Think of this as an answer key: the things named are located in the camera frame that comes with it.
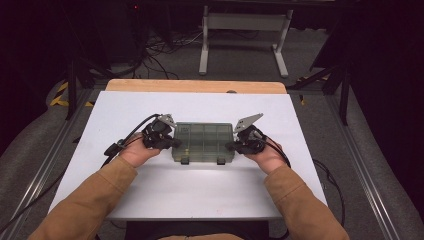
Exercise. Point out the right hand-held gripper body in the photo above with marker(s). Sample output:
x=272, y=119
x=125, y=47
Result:
x=250, y=140

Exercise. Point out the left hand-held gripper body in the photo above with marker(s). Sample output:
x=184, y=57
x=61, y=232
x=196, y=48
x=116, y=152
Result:
x=156, y=135

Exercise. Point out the grey plastic compartment box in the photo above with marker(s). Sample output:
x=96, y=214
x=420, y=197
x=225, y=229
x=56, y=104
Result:
x=203, y=141

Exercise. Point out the person's left hand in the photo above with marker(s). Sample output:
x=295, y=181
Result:
x=136, y=153

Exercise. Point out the person's right hand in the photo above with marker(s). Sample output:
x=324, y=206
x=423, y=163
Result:
x=270, y=160

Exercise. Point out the white board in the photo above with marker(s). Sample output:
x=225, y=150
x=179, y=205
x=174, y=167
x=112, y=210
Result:
x=200, y=106

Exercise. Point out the wooden table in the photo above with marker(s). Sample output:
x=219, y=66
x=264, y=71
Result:
x=196, y=86

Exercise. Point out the black tripod stand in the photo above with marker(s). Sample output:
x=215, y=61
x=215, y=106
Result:
x=71, y=90
x=345, y=96

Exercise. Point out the yellow black floor tape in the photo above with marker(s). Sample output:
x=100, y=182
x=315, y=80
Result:
x=57, y=100

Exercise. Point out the grey metal stand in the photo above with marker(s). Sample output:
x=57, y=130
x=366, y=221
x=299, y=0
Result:
x=246, y=21

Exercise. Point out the aluminium rail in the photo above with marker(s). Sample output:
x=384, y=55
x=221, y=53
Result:
x=363, y=160
x=40, y=170

